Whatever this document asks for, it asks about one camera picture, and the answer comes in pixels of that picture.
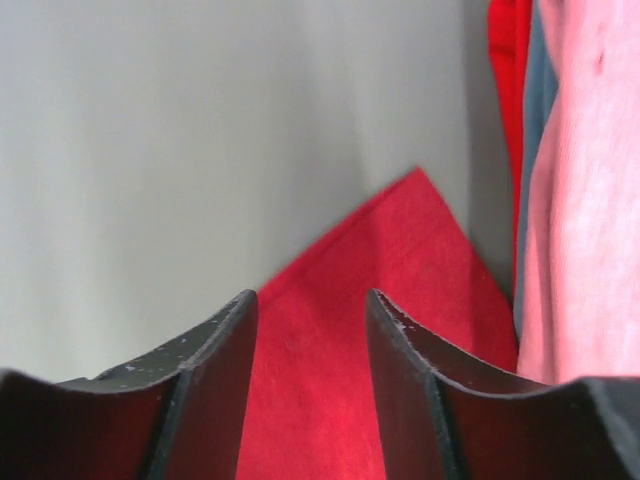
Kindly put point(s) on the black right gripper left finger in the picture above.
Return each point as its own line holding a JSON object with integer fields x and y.
{"x": 176, "y": 412}

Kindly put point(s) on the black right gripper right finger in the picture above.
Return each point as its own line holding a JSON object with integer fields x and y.
{"x": 446, "y": 414}

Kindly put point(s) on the folded pink t shirt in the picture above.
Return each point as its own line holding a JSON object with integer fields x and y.
{"x": 581, "y": 284}

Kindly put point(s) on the folded blue t shirt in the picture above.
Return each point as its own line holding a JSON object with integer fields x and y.
{"x": 540, "y": 88}

